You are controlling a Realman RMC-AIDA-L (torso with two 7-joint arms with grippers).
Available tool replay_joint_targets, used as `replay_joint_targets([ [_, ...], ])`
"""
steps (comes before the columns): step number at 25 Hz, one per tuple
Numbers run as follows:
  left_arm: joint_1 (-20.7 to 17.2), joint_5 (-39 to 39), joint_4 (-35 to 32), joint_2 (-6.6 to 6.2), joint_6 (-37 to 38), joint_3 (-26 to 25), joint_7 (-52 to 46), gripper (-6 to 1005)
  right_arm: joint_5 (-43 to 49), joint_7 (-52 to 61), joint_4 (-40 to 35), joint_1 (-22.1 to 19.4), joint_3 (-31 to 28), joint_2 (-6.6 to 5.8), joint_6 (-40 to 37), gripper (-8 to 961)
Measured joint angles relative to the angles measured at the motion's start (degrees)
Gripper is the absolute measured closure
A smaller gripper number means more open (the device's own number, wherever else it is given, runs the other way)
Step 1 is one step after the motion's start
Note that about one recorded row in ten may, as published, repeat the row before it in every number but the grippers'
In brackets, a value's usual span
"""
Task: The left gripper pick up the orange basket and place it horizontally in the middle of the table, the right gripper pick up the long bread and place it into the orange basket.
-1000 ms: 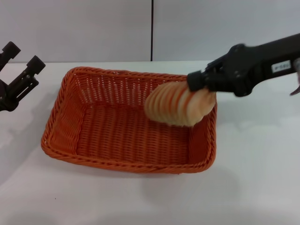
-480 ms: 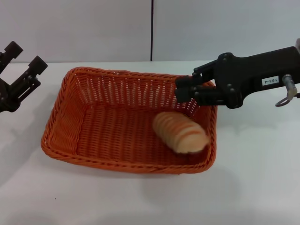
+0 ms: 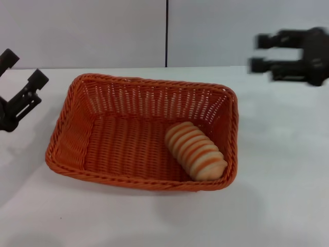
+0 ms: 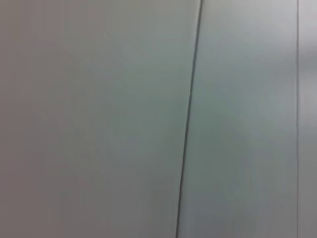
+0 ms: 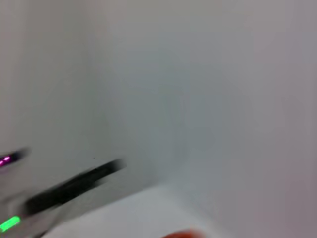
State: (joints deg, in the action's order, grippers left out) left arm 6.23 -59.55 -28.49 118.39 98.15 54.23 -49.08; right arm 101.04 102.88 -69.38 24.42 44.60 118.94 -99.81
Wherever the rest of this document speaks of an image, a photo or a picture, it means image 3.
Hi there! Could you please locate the orange striped bread roll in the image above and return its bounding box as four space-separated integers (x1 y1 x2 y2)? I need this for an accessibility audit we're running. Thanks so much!
164 121 228 182

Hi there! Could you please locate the orange woven plastic basket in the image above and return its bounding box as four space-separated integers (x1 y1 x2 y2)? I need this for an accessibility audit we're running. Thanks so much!
45 73 240 192

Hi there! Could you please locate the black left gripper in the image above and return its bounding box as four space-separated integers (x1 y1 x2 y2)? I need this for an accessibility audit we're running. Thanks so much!
0 48 49 132

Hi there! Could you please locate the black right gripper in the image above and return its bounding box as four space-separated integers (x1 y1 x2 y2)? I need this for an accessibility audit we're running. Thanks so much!
249 26 329 87

